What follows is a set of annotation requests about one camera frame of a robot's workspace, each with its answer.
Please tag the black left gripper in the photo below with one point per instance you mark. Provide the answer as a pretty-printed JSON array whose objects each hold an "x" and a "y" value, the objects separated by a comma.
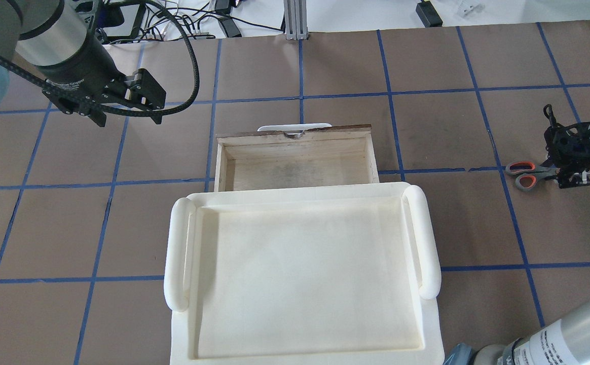
[{"x": 83, "y": 65}]

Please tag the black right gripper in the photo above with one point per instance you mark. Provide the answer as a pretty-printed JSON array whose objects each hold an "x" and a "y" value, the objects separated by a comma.
[{"x": 570, "y": 144}]

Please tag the grey orange scissors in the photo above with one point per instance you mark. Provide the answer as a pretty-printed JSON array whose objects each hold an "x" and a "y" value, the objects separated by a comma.
[{"x": 526, "y": 174}]

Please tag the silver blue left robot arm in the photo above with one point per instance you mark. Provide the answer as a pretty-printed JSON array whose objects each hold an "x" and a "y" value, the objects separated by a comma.
[{"x": 45, "y": 33}]

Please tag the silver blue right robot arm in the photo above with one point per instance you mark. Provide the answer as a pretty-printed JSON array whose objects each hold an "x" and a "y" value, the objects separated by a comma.
[{"x": 567, "y": 340}]

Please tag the black power adapter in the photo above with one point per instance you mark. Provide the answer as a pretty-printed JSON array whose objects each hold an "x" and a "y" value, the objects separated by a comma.
[{"x": 427, "y": 13}]

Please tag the white plastic tray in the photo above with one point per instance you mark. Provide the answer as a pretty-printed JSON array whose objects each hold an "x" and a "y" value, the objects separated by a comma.
[{"x": 320, "y": 275}]

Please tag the aluminium frame post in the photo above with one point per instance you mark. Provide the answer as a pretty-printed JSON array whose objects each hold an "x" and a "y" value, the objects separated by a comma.
[{"x": 295, "y": 20}]

